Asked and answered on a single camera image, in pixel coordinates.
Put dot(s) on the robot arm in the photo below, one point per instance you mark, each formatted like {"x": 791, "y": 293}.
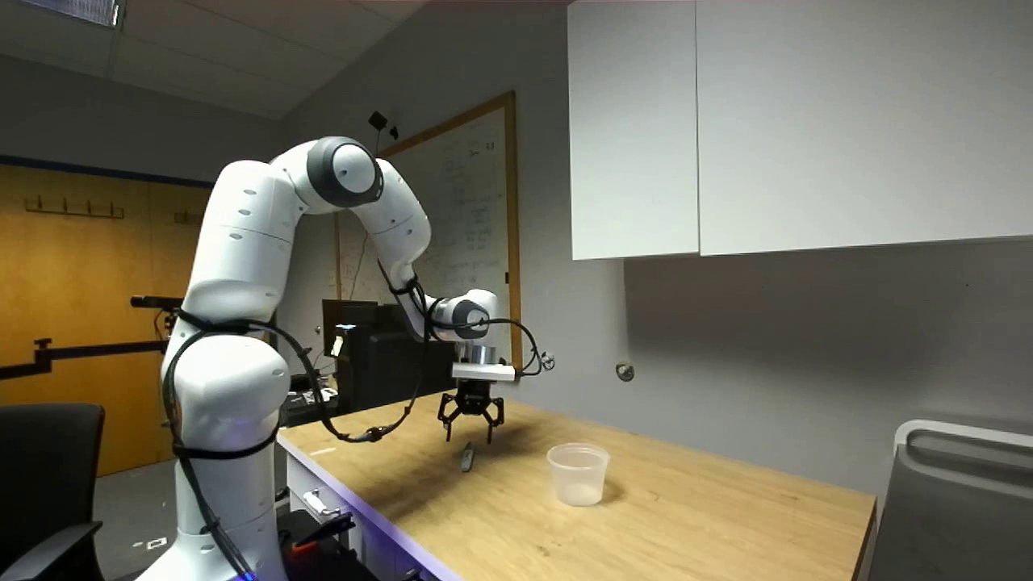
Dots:
{"x": 234, "y": 266}

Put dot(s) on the black monitor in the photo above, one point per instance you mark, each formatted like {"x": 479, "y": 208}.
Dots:
{"x": 379, "y": 363}

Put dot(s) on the clear plastic cup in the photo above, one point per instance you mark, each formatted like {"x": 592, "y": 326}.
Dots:
{"x": 578, "y": 476}

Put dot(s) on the black marker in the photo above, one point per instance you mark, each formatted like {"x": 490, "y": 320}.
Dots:
{"x": 467, "y": 457}

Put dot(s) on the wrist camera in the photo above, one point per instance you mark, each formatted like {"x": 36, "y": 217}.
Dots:
{"x": 483, "y": 372}

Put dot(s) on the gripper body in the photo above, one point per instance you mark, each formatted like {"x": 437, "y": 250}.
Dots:
{"x": 474, "y": 392}

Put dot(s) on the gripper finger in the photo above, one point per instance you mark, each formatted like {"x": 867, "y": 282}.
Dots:
{"x": 445, "y": 413}
{"x": 495, "y": 413}

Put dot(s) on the white wall cabinet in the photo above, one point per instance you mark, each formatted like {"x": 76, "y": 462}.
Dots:
{"x": 791, "y": 121}

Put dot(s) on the black office chair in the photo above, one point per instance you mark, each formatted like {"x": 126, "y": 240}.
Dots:
{"x": 44, "y": 476}

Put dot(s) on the camera on mount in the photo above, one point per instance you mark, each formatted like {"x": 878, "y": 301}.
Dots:
{"x": 97, "y": 351}

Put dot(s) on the narrow white cabinet door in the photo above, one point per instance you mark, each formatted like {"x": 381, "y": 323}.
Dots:
{"x": 633, "y": 129}

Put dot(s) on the wide white cabinet door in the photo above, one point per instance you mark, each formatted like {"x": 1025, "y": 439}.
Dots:
{"x": 863, "y": 121}

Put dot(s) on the white drawer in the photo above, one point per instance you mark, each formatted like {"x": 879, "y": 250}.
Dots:
{"x": 303, "y": 484}

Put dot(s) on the wood framed whiteboard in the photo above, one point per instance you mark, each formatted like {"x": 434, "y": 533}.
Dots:
{"x": 476, "y": 210}

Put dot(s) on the ceiling light panel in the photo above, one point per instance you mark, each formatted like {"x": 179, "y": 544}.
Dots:
{"x": 77, "y": 8}

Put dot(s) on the wall coat hook rail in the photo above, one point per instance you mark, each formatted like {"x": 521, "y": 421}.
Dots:
{"x": 73, "y": 211}

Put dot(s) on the round metal wall stopper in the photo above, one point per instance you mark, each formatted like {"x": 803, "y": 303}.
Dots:
{"x": 625, "y": 372}

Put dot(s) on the small black wall camera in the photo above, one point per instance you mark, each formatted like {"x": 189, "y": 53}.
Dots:
{"x": 378, "y": 121}

